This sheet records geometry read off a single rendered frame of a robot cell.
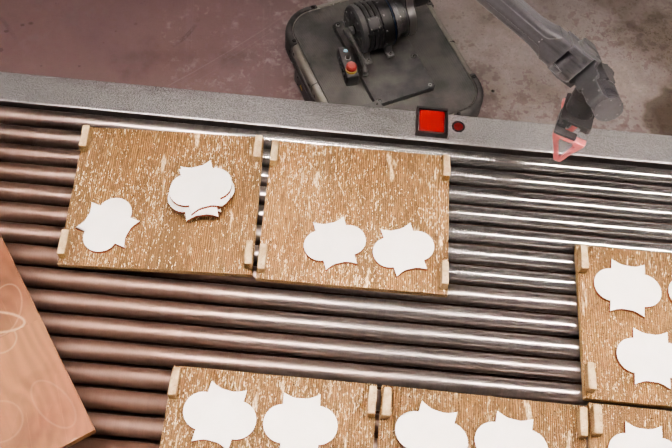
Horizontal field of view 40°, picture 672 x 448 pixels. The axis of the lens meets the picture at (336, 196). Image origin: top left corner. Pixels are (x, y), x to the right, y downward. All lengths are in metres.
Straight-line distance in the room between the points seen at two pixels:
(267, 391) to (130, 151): 0.64
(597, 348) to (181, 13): 2.18
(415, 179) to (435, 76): 1.10
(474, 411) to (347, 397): 0.25
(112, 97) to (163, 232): 0.40
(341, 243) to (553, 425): 0.57
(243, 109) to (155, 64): 1.29
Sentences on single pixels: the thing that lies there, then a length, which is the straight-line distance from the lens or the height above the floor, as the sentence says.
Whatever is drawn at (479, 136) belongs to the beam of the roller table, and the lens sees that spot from 2.25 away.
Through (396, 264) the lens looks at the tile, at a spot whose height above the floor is 0.95.
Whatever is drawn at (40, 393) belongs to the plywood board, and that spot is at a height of 1.04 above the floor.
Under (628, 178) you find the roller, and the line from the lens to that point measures 2.29.
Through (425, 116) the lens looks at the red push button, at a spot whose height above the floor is 0.93.
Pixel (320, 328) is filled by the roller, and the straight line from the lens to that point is 1.97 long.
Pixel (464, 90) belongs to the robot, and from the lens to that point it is 3.17.
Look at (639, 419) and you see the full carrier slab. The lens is 2.02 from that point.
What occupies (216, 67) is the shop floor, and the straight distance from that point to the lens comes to 3.47.
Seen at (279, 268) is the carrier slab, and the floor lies 0.94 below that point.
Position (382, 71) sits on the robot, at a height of 0.26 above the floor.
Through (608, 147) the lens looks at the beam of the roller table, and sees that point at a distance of 2.32.
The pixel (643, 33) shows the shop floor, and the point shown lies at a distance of 3.85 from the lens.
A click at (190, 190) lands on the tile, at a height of 0.98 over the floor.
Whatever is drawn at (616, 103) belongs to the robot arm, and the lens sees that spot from 1.84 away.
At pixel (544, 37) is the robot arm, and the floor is 1.41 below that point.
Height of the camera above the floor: 2.75
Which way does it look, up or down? 60 degrees down
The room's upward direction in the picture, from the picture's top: 7 degrees clockwise
